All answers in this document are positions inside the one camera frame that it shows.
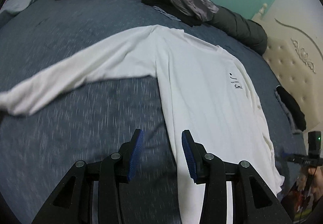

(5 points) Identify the white long sleeve shirt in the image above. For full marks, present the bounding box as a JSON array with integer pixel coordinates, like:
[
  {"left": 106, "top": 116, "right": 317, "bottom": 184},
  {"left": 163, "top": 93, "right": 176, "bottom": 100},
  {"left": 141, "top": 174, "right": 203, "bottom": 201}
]
[{"left": 1, "top": 25, "right": 284, "bottom": 223}]

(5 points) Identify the person right hand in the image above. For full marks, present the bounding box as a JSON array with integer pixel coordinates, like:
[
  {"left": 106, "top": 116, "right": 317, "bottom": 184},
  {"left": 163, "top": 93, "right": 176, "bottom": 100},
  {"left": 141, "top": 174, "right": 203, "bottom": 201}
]
[{"left": 298, "top": 167, "right": 323, "bottom": 201}]

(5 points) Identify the blue bed sheet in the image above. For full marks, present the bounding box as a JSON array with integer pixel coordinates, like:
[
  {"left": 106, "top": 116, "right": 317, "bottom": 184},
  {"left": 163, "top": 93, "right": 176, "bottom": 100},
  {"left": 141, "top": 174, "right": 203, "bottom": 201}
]
[{"left": 1, "top": 0, "right": 305, "bottom": 223}]

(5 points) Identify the cream tufted headboard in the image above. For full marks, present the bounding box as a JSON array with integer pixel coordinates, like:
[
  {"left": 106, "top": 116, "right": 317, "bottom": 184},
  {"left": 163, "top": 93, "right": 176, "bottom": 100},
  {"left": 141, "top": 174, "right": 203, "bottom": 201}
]
[{"left": 252, "top": 0, "right": 322, "bottom": 132}]

